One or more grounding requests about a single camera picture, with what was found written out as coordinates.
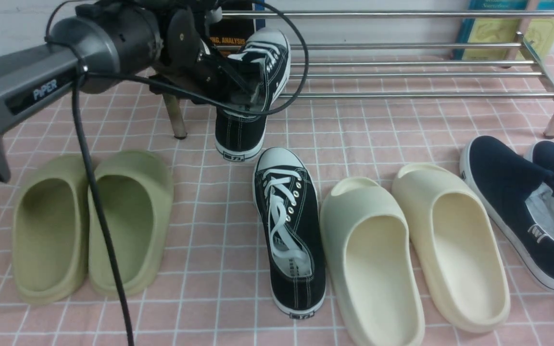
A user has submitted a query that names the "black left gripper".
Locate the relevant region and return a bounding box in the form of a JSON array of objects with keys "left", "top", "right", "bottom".
[{"left": 150, "top": 0, "right": 251, "bottom": 103}]

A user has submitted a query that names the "black canvas sneaker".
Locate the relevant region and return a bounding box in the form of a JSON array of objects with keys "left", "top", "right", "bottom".
[
  {"left": 252, "top": 147, "right": 326, "bottom": 320},
  {"left": 215, "top": 27, "right": 291, "bottom": 162}
]

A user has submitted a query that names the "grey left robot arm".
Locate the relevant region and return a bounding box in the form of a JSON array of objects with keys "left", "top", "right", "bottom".
[{"left": 0, "top": 0, "right": 259, "bottom": 183}]

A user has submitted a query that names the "dark book behind rack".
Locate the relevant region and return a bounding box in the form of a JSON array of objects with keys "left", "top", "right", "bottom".
[{"left": 208, "top": 1, "right": 265, "bottom": 56}]

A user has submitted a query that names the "metal shoe rack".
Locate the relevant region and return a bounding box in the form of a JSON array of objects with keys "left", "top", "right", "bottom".
[{"left": 150, "top": 0, "right": 554, "bottom": 140}]

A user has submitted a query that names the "green foam slide right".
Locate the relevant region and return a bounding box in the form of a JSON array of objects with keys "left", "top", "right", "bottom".
[{"left": 94, "top": 150, "right": 174, "bottom": 295}]

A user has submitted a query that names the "green foam slide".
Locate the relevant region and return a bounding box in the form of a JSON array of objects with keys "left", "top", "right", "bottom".
[
  {"left": 13, "top": 154, "right": 88, "bottom": 305},
  {"left": 94, "top": 150, "right": 174, "bottom": 295}
]

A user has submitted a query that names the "green foam slide left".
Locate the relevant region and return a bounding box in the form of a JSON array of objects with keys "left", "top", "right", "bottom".
[{"left": 13, "top": 154, "right": 88, "bottom": 305}]

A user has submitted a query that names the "cream foam slide left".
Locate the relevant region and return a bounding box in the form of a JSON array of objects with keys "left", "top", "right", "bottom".
[{"left": 320, "top": 177, "right": 425, "bottom": 346}]

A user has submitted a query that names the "cream foam slide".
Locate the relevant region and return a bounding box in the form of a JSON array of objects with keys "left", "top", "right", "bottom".
[
  {"left": 320, "top": 177, "right": 425, "bottom": 346},
  {"left": 391, "top": 163, "right": 511, "bottom": 334}
]

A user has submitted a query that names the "cream foam slide right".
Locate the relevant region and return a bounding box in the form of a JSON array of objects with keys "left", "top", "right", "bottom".
[{"left": 391, "top": 163, "right": 511, "bottom": 334}]

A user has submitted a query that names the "navy canvas slip-on left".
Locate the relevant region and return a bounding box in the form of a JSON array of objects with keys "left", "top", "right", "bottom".
[{"left": 460, "top": 136, "right": 554, "bottom": 291}]

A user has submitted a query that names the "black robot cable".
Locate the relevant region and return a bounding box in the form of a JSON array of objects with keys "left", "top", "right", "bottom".
[{"left": 44, "top": 0, "right": 310, "bottom": 346}]

